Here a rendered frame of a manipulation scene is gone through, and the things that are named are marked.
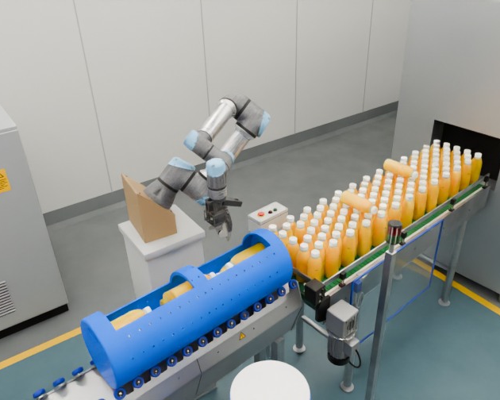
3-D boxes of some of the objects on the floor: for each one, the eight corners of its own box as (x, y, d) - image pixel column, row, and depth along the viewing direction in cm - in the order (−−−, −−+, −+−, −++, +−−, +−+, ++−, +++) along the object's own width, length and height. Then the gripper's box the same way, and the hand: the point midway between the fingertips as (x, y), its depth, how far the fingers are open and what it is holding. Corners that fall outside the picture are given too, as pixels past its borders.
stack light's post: (363, 404, 283) (384, 251, 226) (367, 400, 285) (390, 248, 229) (369, 409, 280) (392, 255, 224) (373, 404, 282) (397, 251, 226)
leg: (270, 417, 277) (269, 338, 245) (278, 411, 280) (277, 332, 248) (277, 424, 273) (277, 344, 241) (284, 417, 277) (285, 339, 244)
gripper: (198, 194, 198) (202, 237, 209) (217, 205, 190) (220, 250, 201) (215, 187, 203) (218, 229, 214) (234, 198, 195) (236, 241, 206)
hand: (224, 234), depth 208 cm, fingers open, 5 cm apart
